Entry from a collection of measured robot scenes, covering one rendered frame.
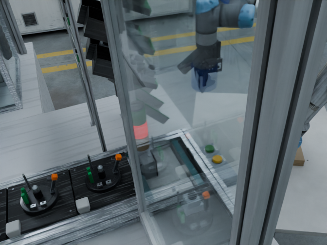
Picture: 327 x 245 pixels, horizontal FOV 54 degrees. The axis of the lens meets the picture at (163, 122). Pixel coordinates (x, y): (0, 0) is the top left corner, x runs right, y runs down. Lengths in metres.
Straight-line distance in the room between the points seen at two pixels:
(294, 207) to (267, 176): 1.14
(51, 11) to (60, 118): 3.55
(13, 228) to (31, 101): 1.04
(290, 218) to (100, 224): 0.71
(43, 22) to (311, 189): 4.63
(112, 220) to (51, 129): 0.76
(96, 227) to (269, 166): 1.05
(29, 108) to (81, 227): 1.03
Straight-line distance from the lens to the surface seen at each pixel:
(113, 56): 0.79
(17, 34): 2.73
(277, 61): 0.20
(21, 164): 1.69
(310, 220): 1.37
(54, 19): 5.35
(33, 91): 2.22
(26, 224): 1.29
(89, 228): 1.25
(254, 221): 0.30
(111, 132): 1.70
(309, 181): 1.50
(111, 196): 1.26
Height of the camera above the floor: 1.93
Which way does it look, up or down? 39 degrees down
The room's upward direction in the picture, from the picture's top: 5 degrees counter-clockwise
